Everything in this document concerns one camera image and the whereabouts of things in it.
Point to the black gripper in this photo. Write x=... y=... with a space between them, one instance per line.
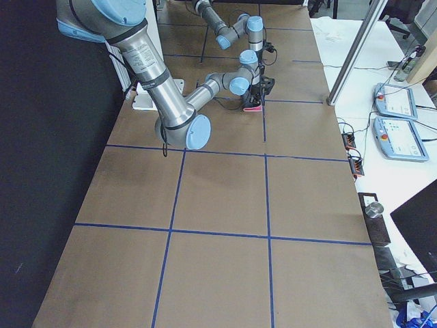
x=261 y=65
x=255 y=89

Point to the pink towel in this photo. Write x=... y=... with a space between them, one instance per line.
x=253 y=109

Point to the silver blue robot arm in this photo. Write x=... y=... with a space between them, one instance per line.
x=246 y=25
x=123 y=24

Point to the upper orange black connector box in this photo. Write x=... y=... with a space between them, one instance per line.
x=349 y=141

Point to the orange black connector box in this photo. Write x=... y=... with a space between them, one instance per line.
x=356 y=166
x=349 y=141

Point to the lower orange black connector box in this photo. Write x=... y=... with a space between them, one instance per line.
x=356 y=166

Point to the upper teach pendant tablet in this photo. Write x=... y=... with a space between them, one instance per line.
x=395 y=101

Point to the teach pendant tablet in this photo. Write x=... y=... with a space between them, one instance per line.
x=395 y=101
x=399 y=140

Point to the lower teach pendant tablet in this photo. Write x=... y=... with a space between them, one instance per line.
x=399 y=140

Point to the black office chair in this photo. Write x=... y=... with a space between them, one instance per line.
x=403 y=10

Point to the silver metal cup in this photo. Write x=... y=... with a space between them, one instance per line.
x=374 y=210

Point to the blue plastic bag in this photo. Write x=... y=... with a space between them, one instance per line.
x=423 y=321

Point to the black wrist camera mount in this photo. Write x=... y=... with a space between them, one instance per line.
x=266 y=85

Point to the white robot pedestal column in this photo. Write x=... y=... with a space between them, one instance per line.
x=166 y=97

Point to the aluminium frame post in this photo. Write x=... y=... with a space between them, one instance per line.
x=371 y=18

